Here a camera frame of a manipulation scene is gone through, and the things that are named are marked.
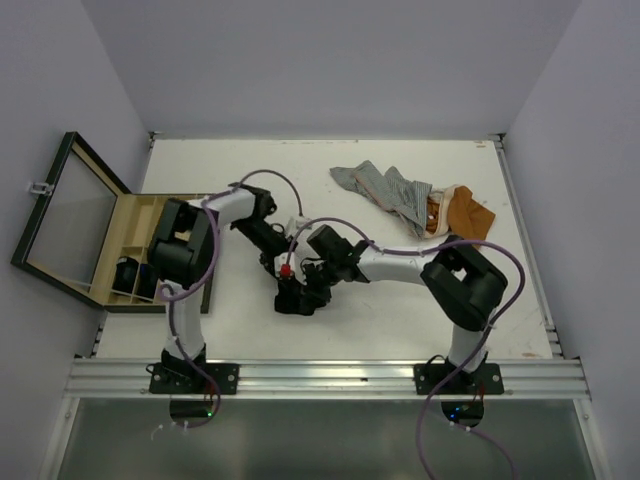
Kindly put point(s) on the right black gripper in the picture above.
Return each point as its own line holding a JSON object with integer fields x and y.
{"x": 306, "y": 267}

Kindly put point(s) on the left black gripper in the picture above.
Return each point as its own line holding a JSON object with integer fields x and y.
{"x": 285, "y": 242}

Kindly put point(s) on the black underwear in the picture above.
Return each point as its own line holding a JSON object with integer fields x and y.
{"x": 147, "y": 282}
{"x": 295, "y": 298}
{"x": 125, "y": 275}

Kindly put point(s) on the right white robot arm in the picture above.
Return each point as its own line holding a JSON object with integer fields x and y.
{"x": 464, "y": 283}

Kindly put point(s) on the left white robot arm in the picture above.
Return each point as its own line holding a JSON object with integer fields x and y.
{"x": 183, "y": 251}

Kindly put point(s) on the grey striped underwear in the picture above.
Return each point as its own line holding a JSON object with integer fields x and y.
{"x": 390, "y": 191}

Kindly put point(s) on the rolled black underwear in box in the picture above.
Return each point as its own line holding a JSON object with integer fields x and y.
{"x": 125, "y": 275}

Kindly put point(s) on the orange underwear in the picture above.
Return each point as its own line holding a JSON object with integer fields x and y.
{"x": 453, "y": 210}

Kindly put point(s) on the wooden compartment organizer box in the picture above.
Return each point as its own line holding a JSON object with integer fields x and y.
{"x": 130, "y": 231}

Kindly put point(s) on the glass box lid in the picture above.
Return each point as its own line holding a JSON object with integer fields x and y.
{"x": 64, "y": 233}

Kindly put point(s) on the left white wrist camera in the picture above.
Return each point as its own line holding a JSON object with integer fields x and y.
{"x": 295, "y": 223}

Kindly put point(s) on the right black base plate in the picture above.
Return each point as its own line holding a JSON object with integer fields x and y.
{"x": 486, "y": 380}

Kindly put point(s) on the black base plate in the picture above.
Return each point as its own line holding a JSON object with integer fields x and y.
{"x": 183, "y": 379}
{"x": 486, "y": 380}

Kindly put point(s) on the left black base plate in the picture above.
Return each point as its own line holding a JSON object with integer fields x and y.
{"x": 183, "y": 379}

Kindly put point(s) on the aluminium mounting rail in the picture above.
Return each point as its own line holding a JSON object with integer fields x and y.
{"x": 554, "y": 379}

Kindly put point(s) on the white wall latch clip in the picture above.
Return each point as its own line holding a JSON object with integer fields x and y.
{"x": 41, "y": 189}

